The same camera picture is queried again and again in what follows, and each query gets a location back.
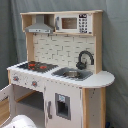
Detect grey sink basin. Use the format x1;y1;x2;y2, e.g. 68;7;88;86
53;67;92;81

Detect white oven door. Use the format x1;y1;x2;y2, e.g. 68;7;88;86
0;85;13;101

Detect wooden toy kitchen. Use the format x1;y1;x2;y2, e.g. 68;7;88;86
0;10;114;128

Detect white fridge door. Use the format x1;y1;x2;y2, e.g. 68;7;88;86
44;81;82;128

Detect black stovetop red burners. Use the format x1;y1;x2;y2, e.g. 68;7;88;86
20;61;56;72

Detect black faucet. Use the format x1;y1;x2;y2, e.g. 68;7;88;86
75;50;95;71

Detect red oven knob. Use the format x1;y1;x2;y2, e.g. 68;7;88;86
13;76;19;81
32;81;37;87

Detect toy microwave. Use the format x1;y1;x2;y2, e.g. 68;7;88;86
55;14;93;34

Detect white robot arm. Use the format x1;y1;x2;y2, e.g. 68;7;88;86
3;115;37;128

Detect grey range hood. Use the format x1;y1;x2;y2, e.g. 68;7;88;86
25;15;54;34

